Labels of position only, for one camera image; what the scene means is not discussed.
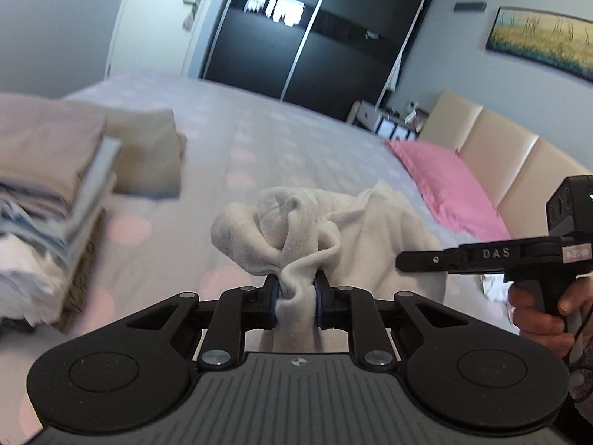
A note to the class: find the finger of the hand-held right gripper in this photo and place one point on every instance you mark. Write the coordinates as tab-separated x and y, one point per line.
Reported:
426	259

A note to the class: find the grey pink-dotted bed sheet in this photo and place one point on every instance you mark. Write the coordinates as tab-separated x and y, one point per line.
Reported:
278	148

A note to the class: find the black sliding-door wardrobe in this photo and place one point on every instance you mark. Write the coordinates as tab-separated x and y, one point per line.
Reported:
352	55

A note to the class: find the framed wall picture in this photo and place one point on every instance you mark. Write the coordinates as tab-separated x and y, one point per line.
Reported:
542	37

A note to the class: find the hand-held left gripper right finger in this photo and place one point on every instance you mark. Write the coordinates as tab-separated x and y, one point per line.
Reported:
318	303

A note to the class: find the white hanging cloth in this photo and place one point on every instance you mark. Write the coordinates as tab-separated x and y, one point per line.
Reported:
394	74

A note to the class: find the cream long-sleeved sweater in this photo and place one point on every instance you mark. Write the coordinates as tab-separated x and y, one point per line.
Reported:
148	157

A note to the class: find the crumpled white garment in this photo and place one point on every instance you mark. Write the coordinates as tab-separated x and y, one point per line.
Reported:
493	289

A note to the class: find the white door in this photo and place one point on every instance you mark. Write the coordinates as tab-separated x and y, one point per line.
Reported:
153	32

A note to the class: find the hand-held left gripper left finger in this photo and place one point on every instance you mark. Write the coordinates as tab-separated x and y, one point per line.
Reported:
274	301

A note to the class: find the white fleece garment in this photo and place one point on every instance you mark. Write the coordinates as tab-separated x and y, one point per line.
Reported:
296	241

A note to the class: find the person's right hand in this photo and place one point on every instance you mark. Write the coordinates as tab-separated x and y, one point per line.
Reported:
532	315

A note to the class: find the dark wall fixture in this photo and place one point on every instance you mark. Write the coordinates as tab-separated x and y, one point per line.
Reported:
470	7

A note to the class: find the cream padded headboard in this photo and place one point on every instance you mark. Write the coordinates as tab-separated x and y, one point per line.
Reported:
509	157

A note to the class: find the white nightstand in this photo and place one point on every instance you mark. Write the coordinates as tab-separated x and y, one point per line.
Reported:
384	123

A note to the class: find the stack of folded clothes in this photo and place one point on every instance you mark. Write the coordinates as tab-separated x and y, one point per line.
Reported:
37	148

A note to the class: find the pink pillow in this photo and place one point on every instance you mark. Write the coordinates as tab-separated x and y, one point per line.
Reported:
440	181

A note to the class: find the photo frame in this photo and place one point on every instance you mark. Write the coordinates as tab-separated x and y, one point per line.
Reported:
420	121

